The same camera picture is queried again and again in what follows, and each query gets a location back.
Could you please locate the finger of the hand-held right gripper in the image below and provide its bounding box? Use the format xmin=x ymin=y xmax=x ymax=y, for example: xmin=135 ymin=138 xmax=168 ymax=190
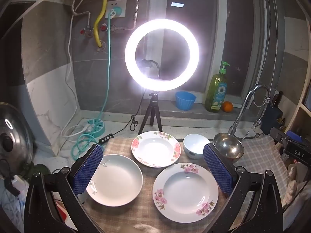
xmin=270 ymin=127 xmax=303 ymax=148

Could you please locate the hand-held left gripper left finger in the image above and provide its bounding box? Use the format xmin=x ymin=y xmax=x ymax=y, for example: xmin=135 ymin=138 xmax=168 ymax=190
xmin=24 ymin=144 xmax=104 ymax=233

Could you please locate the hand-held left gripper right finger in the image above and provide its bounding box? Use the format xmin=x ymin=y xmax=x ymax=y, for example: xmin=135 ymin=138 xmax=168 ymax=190
xmin=203 ymin=143 xmax=283 ymax=233

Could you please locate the large stainless steel bowl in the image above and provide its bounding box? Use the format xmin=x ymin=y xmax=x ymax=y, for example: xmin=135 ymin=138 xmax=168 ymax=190
xmin=213 ymin=133 xmax=245 ymax=163

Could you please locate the leaf print deep plate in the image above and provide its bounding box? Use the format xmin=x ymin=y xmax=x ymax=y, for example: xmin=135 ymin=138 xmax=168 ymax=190
xmin=85 ymin=154 xmax=143 ymax=205

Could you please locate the pale blue ceramic bowl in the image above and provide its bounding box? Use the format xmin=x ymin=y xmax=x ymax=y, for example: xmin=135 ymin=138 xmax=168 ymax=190
xmin=183 ymin=134 xmax=211 ymax=160

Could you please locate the pink floral plate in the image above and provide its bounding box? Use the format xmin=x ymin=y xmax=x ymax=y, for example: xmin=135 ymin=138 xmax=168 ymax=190
xmin=153 ymin=163 xmax=219 ymax=223

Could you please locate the red floral plate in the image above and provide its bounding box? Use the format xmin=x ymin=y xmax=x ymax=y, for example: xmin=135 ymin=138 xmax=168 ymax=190
xmin=131 ymin=131 xmax=182 ymax=168

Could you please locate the person's right hand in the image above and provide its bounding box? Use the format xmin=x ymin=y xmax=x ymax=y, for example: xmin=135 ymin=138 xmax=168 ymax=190
xmin=286 ymin=164 xmax=307 ymax=205

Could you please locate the black knife block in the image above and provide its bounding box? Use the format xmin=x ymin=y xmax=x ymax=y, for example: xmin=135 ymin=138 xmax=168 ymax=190
xmin=264 ymin=91 xmax=286 ymax=131

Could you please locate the round teal power strip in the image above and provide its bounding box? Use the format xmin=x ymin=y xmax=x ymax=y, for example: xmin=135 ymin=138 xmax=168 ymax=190
xmin=83 ymin=118 xmax=105 ymax=136

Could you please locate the chrome faucet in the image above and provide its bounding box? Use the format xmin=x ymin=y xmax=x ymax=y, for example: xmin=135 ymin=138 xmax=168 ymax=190
xmin=227 ymin=84 xmax=271 ymax=136

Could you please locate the beige checked cloth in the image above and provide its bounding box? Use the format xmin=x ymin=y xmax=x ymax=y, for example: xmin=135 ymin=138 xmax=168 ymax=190
xmin=78 ymin=136 xmax=289 ymax=233

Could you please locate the blue ribbed cup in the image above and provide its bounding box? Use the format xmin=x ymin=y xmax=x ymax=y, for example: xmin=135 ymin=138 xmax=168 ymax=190
xmin=175 ymin=91 xmax=197 ymax=111

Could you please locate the green dish soap bottle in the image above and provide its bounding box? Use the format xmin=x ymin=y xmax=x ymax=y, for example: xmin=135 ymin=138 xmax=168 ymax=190
xmin=204 ymin=61 xmax=231 ymax=113

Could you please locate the steel pot lid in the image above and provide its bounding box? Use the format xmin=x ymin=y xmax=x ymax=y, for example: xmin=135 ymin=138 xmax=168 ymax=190
xmin=0 ymin=102 xmax=33 ymax=175

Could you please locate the black tripod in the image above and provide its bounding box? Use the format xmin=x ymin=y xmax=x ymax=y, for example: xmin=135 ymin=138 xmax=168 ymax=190
xmin=140 ymin=91 xmax=163 ymax=133

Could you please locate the chrome sprayer hose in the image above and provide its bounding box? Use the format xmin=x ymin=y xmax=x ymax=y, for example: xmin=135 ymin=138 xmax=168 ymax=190
xmin=253 ymin=95 xmax=271 ymax=130

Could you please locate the black cable with remote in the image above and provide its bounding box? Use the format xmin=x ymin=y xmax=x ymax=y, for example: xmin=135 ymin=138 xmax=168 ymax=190
xmin=98 ymin=90 xmax=147 ymax=145

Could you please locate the white ring light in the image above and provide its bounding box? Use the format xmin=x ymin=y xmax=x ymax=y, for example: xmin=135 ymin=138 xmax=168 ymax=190
xmin=125 ymin=18 xmax=200 ymax=92

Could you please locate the yellow hose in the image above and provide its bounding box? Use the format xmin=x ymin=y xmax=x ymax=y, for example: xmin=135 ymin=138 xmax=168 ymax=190
xmin=94 ymin=0 xmax=109 ymax=48

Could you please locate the braided metal hose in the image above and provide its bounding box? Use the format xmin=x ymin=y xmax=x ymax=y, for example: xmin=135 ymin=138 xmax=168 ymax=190
xmin=113 ymin=0 xmax=142 ymax=31
xmin=72 ymin=0 xmax=91 ymax=28

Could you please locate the white wall socket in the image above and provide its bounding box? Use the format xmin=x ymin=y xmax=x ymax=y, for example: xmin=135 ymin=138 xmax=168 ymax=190
xmin=105 ymin=0 xmax=127 ymax=18

